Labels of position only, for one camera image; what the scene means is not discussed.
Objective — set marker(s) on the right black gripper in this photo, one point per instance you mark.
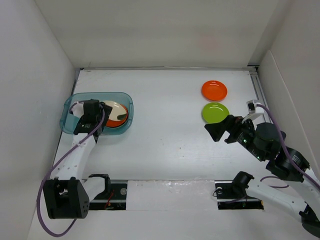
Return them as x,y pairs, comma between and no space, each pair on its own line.
216,130

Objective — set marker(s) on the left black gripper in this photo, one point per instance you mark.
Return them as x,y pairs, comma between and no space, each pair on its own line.
107,111

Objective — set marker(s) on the lime green plate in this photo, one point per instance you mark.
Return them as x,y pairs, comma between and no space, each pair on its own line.
214,112

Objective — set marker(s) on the orange plate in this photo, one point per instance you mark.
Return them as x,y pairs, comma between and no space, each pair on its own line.
115,124
214,90

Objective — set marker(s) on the cream plate with black patch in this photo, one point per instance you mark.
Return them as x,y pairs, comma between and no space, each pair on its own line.
118,112

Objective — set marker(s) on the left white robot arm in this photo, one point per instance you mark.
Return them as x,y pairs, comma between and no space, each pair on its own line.
68,195

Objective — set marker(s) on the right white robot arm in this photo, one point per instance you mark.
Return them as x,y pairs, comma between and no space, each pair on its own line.
263,143

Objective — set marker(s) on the blue transparent plastic bin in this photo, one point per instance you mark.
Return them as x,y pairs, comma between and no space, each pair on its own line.
68,121

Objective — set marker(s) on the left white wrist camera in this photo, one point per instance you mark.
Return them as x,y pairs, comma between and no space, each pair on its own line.
77,109

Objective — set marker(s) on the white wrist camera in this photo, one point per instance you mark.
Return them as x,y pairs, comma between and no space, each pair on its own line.
77,109
254,111

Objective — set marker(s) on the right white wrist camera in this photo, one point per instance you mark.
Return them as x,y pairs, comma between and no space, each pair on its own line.
254,111

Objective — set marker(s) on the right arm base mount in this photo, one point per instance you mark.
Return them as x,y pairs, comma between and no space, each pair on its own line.
229,199

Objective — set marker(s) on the aluminium rail right side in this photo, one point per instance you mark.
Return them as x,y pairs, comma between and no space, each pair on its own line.
253,72

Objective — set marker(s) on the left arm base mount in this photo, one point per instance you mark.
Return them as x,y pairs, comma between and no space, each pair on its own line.
116,200

